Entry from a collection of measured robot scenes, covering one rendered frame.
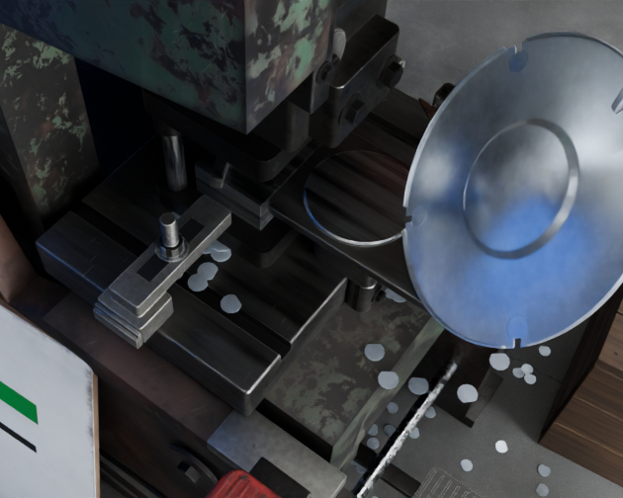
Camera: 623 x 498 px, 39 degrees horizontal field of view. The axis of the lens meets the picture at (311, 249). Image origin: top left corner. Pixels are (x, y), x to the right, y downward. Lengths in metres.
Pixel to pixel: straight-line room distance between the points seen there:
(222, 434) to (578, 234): 0.42
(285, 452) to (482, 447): 0.78
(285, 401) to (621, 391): 0.65
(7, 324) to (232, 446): 0.35
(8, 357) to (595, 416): 0.92
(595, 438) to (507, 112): 0.86
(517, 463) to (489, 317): 0.90
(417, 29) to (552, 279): 1.58
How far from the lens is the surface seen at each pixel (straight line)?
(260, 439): 0.95
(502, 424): 1.70
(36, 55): 0.90
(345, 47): 0.80
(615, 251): 0.74
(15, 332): 1.14
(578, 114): 0.80
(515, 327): 0.79
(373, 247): 0.90
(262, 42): 0.57
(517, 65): 0.87
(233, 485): 0.80
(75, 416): 1.18
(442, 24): 2.32
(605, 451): 1.63
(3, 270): 1.10
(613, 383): 1.44
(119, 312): 0.91
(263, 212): 0.94
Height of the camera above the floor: 1.52
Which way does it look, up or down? 56 degrees down
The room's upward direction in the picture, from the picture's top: 5 degrees clockwise
